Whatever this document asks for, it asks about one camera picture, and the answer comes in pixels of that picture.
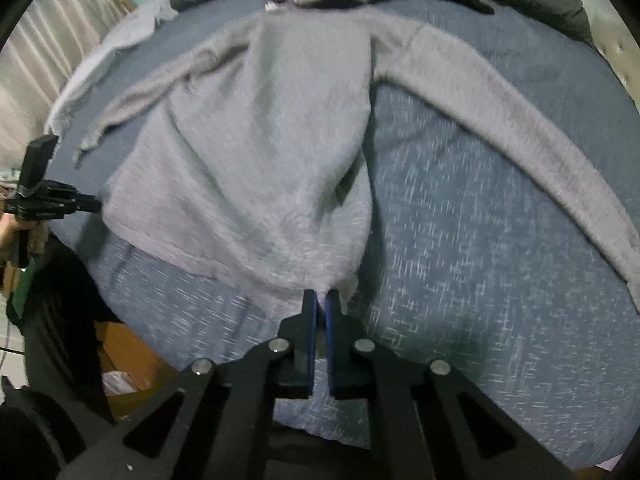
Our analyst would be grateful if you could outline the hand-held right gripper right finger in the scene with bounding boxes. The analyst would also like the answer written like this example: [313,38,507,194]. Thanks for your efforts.
[326,290,576,480]

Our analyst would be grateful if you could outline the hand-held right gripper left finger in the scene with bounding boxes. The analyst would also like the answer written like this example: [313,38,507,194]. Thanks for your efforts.
[57,289,317,480]

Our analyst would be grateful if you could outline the grey knit sweater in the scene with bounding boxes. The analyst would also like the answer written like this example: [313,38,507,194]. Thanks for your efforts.
[74,10,640,311]

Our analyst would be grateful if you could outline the person's left hand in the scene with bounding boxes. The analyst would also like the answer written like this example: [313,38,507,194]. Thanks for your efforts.
[0,212,30,250]

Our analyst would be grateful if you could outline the person's dark trouser leg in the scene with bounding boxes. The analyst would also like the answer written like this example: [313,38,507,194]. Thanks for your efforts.
[22,245,121,421]

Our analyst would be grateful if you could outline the beige striped curtain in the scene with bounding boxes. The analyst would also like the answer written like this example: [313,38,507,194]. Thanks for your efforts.
[0,0,126,171]

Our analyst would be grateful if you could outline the light blue sheet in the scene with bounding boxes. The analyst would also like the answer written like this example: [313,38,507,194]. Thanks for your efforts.
[45,0,176,133]

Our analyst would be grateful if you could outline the cream tufted headboard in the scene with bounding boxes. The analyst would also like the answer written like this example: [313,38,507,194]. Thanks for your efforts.
[575,0,640,111]

